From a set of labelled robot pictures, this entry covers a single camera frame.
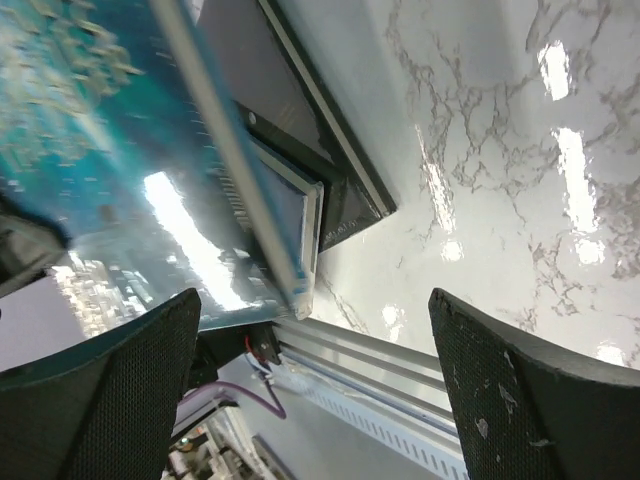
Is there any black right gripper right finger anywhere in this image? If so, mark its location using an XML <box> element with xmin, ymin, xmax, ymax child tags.
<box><xmin>429</xmin><ymin>288</ymin><xmax>639</xmax><ymax>479</ymax></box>

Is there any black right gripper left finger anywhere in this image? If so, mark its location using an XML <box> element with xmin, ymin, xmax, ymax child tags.
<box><xmin>1</xmin><ymin>288</ymin><xmax>201</xmax><ymax>479</ymax></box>

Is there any teal ocean cover book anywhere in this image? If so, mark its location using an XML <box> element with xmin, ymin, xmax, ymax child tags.
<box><xmin>1</xmin><ymin>1</ymin><xmax>323</xmax><ymax>337</ymax></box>

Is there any navy blue book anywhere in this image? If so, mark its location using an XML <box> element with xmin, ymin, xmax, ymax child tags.
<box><xmin>194</xmin><ymin>0</ymin><xmax>399</xmax><ymax>254</ymax></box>

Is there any white slotted cable duct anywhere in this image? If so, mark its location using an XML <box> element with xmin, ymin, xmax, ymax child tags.
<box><xmin>301</xmin><ymin>385</ymin><xmax>471</xmax><ymax>480</ymax></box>

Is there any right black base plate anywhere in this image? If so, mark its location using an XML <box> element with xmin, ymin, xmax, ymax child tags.
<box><xmin>188</xmin><ymin>322</ymin><xmax>281</xmax><ymax>389</ymax></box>

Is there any aluminium rail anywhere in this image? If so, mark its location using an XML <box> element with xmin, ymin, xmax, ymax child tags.
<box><xmin>273</xmin><ymin>319</ymin><xmax>455</xmax><ymax>435</ymax></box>

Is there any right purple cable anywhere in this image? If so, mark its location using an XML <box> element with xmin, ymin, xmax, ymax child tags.
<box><xmin>177</xmin><ymin>380</ymin><xmax>287</xmax><ymax>421</ymax></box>

